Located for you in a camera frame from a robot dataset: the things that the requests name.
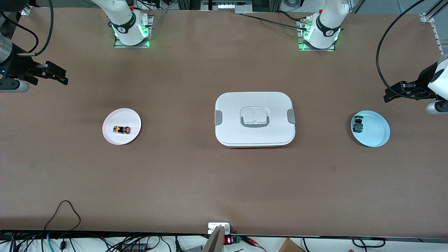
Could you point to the green push-button switch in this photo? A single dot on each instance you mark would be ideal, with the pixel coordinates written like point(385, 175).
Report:
point(358, 125)

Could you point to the white lidded plastic box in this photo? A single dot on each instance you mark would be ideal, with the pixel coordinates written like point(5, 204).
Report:
point(255, 134)

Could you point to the red LED display module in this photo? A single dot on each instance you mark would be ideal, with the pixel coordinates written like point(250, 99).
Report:
point(228, 240)

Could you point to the grey metal bar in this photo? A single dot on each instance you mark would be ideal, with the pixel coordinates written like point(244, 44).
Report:
point(214, 241)

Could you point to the light blue round plate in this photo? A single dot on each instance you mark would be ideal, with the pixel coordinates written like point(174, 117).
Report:
point(376, 129)

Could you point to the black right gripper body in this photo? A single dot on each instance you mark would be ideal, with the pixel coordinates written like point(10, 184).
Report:
point(14, 65)

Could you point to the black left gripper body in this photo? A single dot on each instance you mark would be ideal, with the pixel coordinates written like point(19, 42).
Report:
point(424, 81)

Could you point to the aluminium frame profile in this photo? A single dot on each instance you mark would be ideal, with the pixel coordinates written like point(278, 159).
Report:
point(428, 17)

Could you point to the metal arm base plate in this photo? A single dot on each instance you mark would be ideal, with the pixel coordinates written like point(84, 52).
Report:
point(147, 43)
point(301, 47)

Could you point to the small white socket box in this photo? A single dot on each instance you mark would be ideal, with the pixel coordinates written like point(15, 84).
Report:
point(213, 226)

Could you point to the grey rack equipment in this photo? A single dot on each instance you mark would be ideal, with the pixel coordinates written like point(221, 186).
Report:
point(227, 5)

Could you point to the brown cardboard piece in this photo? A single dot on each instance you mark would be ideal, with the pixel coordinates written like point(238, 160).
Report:
point(290, 246)

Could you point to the pink round plate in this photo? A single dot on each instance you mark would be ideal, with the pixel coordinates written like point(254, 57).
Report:
point(119, 117)

